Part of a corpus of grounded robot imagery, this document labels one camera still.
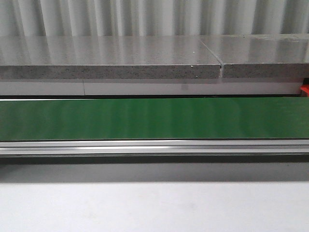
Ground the red plastic tray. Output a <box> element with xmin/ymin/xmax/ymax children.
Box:
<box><xmin>300</xmin><ymin>84</ymin><xmax>309</xmax><ymax>97</ymax></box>

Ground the grey stone slab left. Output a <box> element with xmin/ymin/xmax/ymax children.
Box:
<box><xmin>0</xmin><ymin>36</ymin><xmax>220</xmax><ymax>80</ymax></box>

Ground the white corrugated wall panel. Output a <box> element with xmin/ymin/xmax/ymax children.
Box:
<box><xmin>0</xmin><ymin>0</ymin><xmax>309</xmax><ymax>36</ymax></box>

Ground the grey stone slab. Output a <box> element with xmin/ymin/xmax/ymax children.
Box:
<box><xmin>0</xmin><ymin>36</ymin><xmax>220</xmax><ymax>80</ymax></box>
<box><xmin>200</xmin><ymin>34</ymin><xmax>309</xmax><ymax>80</ymax></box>

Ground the grey stone slab right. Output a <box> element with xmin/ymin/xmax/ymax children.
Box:
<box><xmin>200</xmin><ymin>34</ymin><xmax>309</xmax><ymax>80</ymax></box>

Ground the white base panel under slabs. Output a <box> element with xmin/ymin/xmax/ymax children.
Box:
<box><xmin>0</xmin><ymin>78</ymin><xmax>303</xmax><ymax>96</ymax></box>

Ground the aluminium conveyor side rail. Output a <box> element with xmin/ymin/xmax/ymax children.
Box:
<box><xmin>0</xmin><ymin>139</ymin><xmax>309</xmax><ymax>158</ymax></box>

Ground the green conveyor belt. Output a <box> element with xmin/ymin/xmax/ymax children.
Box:
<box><xmin>0</xmin><ymin>97</ymin><xmax>309</xmax><ymax>141</ymax></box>

